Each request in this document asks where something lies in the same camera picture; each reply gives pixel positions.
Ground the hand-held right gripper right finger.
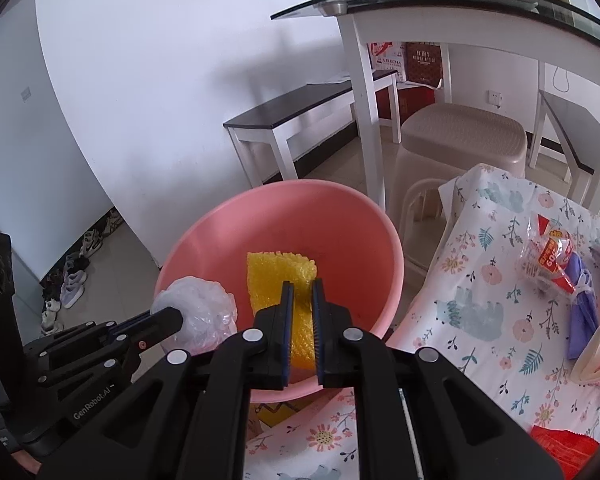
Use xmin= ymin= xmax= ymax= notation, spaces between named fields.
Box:
xmin=312 ymin=280 xmax=566 ymax=480

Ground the red and white gift bag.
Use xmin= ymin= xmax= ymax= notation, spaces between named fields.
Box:
xmin=367 ymin=40 xmax=407 ymax=83

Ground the red box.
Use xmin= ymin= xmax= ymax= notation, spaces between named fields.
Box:
xmin=375 ymin=85 xmax=436 ymax=123

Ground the beige plastic stool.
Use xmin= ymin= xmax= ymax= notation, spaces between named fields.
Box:
xmin=387 ymin=104 xmax=528 ymax=281

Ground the purple plastic bag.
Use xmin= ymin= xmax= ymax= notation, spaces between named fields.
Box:
xmin=562 ymin=252 xmax=600 ymax=361

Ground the red snack packet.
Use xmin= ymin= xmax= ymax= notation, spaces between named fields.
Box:
xmin=530 ymin=425 xmax=600 ymax=480

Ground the pink plastic basin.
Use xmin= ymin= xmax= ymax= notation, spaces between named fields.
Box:
xmin=154 ymin=179 xmax=406 ymax=405

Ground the yellow bubble wrap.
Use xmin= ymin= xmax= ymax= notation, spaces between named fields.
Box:
xmin=246 ymin=251 xmax=319 ymax=372

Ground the white plastic stool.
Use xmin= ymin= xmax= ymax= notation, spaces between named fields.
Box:
xmin=399 ymin=176 xmax=453 ymax=261

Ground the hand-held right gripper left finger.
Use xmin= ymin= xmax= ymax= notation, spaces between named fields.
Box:
xmin=55 ymin=281 xmax=296 ymax=480

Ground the white glass-top table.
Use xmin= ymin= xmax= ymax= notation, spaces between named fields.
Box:
xmin=271 ymin=0 xmax=600 ymax=216

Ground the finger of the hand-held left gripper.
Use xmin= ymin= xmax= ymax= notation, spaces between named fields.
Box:
xmin=111 ymin=306 xmax=186 ymax=356

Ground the clear red snack wrapper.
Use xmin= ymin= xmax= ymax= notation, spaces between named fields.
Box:
xmin=517 ymin=212 xmax=581 ymax=302

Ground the dark-top white bench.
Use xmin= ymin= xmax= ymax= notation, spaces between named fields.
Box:
xmin=223 ymin=70 xmax=402 ymax=182
xmin=530 ymin=89 xmax=600 ymax=197

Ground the floral printed tablecloth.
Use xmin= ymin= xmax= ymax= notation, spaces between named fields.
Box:
xmin=242 ymin=162 xmax=600 ymax=480

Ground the clear plastic bag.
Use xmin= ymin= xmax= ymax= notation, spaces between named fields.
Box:
xmin=151 ymin=276 xmax=238 ymax=356

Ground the row of shoes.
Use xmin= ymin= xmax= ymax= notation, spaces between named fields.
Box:
xmin=40 ymin=207 xmax=126 ymax=337

